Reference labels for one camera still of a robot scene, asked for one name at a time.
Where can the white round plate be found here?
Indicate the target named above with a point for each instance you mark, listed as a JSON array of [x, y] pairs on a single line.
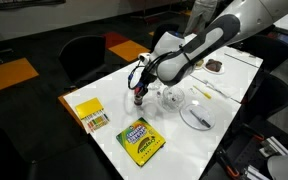
[[192, 121]]

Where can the grey black knife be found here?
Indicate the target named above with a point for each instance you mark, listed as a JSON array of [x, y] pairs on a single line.
[[200, 118]]

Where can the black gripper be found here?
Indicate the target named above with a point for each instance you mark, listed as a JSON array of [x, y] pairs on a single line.
[[147, 78]]

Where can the yellow bread rolls plate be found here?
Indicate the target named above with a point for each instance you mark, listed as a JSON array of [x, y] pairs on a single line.
[[199, 64]]

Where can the yellow crayola crayon box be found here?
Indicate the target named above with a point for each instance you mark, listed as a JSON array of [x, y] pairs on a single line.
[[140, 141]]

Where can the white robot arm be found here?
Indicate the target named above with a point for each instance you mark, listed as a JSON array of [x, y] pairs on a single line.
[[210, 36]]

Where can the open yellow marker set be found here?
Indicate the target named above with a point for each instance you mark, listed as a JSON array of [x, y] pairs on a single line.
[[90, 111]]

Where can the person legs grey trousers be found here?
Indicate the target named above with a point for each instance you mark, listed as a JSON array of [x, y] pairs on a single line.
[[200, 13]]

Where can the orange black clamp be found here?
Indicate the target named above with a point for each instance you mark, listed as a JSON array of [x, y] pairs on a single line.
[[229, 165]]

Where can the black office chair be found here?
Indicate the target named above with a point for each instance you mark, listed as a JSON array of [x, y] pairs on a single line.
[[270, 53], [82, 58], [270, 95], [24, 163], [162, 30]]

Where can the red capped small bottle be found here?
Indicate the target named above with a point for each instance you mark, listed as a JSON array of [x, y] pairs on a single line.
[[138, 99]]

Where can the white plastic fork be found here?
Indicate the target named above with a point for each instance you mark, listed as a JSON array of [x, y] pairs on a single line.
[[216, 88]]

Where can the chocolate donuts plate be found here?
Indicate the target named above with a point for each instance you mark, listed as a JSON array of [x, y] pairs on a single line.
[[213, 65]]

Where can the clear glass bowl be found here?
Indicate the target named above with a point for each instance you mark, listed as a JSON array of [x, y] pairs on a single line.
[[173, 97]]

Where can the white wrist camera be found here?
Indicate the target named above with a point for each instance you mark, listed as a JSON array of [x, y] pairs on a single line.
[[144, 58]]

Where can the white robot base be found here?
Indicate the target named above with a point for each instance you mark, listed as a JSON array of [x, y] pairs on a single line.
[[285, 166]]

